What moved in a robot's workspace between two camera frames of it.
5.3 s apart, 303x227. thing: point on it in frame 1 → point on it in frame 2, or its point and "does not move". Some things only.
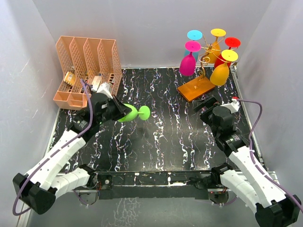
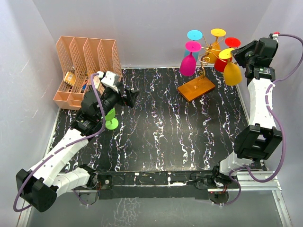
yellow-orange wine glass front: x=219 y=74 → x=232 y=74
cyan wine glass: x=193 y=35 does not move
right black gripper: x=207 y=102 → x=238 y=53
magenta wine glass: x=187 y=64 does not move
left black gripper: x=121 y=109 → x=131 y=96
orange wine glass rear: x=215 y=50 does not move
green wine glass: x=144 y=113 → x=111 y=123
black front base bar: x=156 y=185 does not move
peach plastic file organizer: x=95 y=61 does not move
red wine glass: x=230 y=42 does not move
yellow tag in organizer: x=70 y=78 does not move
